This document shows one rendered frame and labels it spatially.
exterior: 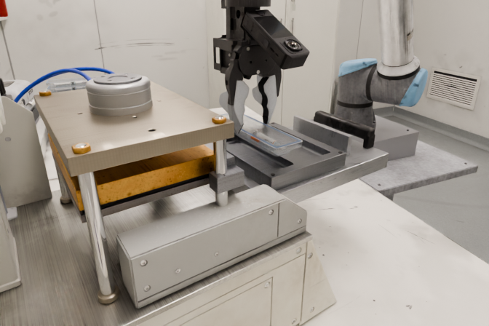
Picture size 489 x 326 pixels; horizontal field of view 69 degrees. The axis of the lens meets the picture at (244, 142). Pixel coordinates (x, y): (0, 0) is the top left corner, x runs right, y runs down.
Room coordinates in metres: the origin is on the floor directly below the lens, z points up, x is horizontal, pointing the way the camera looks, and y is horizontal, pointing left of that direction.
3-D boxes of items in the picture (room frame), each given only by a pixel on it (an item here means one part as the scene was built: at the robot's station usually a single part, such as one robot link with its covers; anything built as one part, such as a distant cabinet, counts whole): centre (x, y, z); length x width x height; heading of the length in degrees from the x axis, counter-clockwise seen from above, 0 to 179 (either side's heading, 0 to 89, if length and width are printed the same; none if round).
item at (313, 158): (0.60, -0.05, 0.98); 0.20 x 0.17 x 0.03; 34
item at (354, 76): (1.16, -0.37, 0.99); 0.13 x 0.12 x 0.14; 47
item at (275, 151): (0.57, -0.02, 1.03); 0.18 x 0.06 x 0.02; 34
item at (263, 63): (0.60, 0.00, 1.18); 0.09 x 0.08 x 0.12; 35
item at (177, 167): (0.46, 0.17, 1.07); 0.22 x 0.17 x 0.10; 34
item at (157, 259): (0.38, 0.03, 0.97); 0.25 x 0.05 x 0.07; 124
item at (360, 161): (0.63, -0.09, 0.97); 0.30 x 0.22 x 0.08; 124
